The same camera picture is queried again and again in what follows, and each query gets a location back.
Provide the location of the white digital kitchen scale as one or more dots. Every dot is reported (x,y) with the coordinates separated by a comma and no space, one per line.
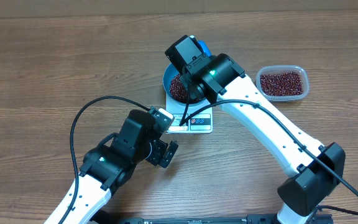
(201,123)

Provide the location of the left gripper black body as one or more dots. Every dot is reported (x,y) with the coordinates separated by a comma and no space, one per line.
(157,150)

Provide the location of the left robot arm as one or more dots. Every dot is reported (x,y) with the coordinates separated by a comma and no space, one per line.
(112,163)

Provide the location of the red beans in bowl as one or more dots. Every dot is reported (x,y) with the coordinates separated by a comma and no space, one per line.
(177,90)

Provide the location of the blue plastic measuring scoop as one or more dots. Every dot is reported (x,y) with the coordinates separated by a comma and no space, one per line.
(205,48)

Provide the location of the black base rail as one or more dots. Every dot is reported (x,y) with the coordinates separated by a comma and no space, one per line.
(250,219)

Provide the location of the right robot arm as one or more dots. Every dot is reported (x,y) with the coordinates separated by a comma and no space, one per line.
(313,169)

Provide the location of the red beans in container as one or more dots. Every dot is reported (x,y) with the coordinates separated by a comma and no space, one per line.
(282,84)

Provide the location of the teal metal bowl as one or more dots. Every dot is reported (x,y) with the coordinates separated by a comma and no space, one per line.
(170,72)

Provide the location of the clear plastic container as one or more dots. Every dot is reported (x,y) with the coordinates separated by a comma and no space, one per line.
(276,69)

